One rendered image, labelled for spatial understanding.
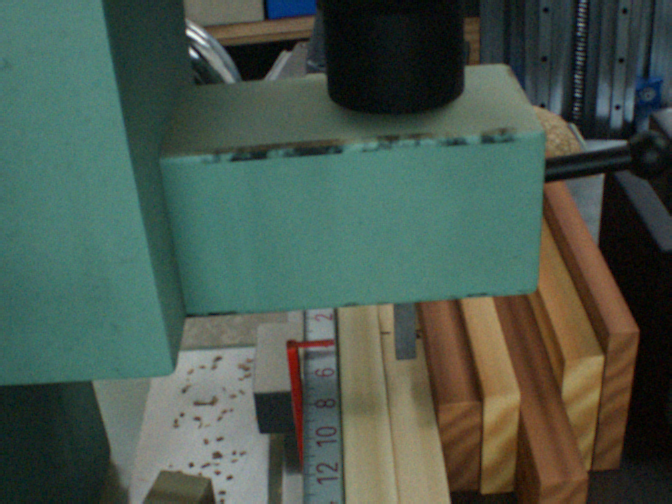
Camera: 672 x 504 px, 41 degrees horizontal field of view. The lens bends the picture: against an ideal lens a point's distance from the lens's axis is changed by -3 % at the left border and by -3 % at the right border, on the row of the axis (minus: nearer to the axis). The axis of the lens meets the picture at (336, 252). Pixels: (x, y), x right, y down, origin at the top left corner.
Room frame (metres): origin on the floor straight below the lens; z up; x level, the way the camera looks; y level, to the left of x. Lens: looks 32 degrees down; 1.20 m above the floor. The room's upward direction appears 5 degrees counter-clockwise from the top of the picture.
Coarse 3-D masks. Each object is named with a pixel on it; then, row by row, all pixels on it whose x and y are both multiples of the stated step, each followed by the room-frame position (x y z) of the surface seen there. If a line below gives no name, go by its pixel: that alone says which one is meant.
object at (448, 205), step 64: (192, 128) 0.31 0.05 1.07; (256, 128) 0.30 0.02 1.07; (320, 128) 0.30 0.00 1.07; (384, 128) 0.30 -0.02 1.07; (448, 128) 0.29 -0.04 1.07; (512, 128) 0.29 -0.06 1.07; (192, 192) 0.29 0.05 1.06; (256, 192) 0.29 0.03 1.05; (320, 192) 0.29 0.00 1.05; (384, 192) 0.29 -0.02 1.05; (448, 192) 0.29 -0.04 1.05; (512, 192) 0.29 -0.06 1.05; (192, 256) 0.29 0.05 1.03; (256, 256) 0.29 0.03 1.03; (320, 256) 0.29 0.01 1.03; (384, 256) 0.29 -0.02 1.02; (448, 256) 0.29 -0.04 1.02; (512, 256) 0.29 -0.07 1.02
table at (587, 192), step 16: (576, 128) 0.65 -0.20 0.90; (576, 192) 0.54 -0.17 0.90; (592, 192) 0.54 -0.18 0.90; (592, 208) 0.52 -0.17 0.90; (592, 224) 0.50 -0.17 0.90; (640, 416) 0.32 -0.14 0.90; (656, 416) 0.32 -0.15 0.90; (624, 432) 0.31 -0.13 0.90; (640, 432) 0.31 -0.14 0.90; (656, 432) 0.31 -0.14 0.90; (624, 448) 0.30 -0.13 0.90; (640, 448) 0.30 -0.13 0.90; (656, 448) 0.30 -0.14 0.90; (624, 464) 0.29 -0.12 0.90; (640, 464) 0.29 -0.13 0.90; (656, 464) 0.29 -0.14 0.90; (592, 480) 0.28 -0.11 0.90; (608, 480) 0.28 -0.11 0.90; (624, 480) 0.28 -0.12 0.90; (640, 480) 0.28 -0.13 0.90; (656, 480) 0.28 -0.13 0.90; (464, 496) 0.28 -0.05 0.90; (480, 496) 0.28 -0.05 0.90; (496, 496) 0.28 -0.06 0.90; (512, 496) 0.28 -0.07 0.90; (592, 496) 0.27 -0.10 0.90; (608, 496) 0.27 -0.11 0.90; (624, 496) 0.27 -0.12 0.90; (640, 496) 0.27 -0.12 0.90; (656, 496) 0.27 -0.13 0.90
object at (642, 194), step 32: (608, 192) 0.40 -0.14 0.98; (640, 192) 0.37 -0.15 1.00; (608, 224) 0.39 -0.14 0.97; (640, 224) 0.35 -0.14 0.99; (608, 256) 0.39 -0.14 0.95; (640, 256) 0.34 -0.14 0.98; (640, 288) 0.34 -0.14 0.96; (640, 320) 0.33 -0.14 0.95; (640, 352) 0.33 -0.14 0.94; (640, 384) 0.32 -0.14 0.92
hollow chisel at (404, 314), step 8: (400, 304) 0.32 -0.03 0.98; (408, 304) 0.32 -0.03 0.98; (400, 312) 0.32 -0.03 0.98; (408, 312) 0.32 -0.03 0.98; (400, 320) 0.32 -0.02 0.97; (408, 320) 0.32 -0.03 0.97; (400, 328) 0.32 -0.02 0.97; (408, 328) 0.32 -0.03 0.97; (400, 336) 0.32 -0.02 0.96; (408, 336) 0.32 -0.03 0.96; (400, 344) 0.32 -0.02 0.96; (408, 344) 0.32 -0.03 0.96; (400, 352) 0.32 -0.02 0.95; (408, 352) 0.32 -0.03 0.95
